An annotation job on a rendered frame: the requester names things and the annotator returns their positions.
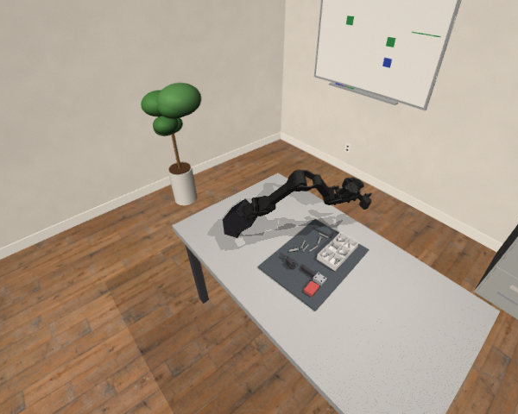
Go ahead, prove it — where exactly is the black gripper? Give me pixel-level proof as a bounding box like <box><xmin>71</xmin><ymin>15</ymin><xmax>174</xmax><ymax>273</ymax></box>
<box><xmin>342</xmin><ymin>178</ymin><xmax>372</xmax><ymax>210</ymax></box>

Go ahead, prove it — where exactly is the red block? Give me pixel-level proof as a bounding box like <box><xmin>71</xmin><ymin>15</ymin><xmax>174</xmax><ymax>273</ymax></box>
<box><xmin>304</xmin><ymin>281</ymin><xmax>319</xmax><ymax>297</ymax></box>

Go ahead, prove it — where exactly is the dark grey flat bar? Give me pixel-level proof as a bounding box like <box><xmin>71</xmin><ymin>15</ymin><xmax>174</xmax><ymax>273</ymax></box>
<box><xmin>300</xmin><ymin>265</ymin><xmax>316</xmax><ymax>277</ymax></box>

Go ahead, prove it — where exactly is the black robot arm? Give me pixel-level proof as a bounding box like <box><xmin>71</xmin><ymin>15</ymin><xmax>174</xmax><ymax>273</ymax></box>
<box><xmin>242</xmin><ymin>170</ymin><xmax>363</xmax><ymax>220</ymax></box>

